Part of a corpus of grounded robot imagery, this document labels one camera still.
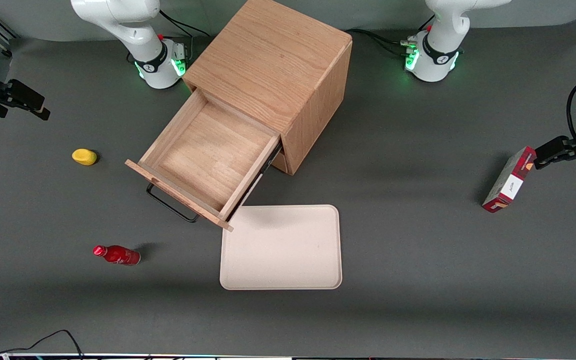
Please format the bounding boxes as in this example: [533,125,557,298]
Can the wooden drawer with black handle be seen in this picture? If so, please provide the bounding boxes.
[125,89,284,232]

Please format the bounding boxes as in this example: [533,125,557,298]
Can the wooden drawer cabinet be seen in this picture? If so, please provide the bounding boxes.
[182,0,354,176]

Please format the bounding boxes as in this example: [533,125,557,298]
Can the red and white carton box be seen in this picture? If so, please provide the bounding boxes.
[482,146,538,214]

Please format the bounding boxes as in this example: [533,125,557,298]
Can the yellow lemon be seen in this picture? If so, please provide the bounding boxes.
[71,148,98,166]

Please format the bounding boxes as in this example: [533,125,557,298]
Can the red bottle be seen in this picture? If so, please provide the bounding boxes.
[93,244,141,266]

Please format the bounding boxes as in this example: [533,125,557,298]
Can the beige rectangular tray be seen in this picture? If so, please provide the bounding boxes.
[219,204,343,291]

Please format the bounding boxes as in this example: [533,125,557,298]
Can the black cables at right arm base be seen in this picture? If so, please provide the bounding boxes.
[159,10,211,38]

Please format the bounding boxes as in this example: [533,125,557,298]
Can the black cables at arm base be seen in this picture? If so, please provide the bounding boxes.
[159,10,211,38]
[345,28,416,57]

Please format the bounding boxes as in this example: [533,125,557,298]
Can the black cables at left arm base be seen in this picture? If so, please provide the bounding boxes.
[345,28,416,57]

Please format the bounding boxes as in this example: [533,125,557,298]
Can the thin black cable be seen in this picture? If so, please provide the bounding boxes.
[0,329,85,360]

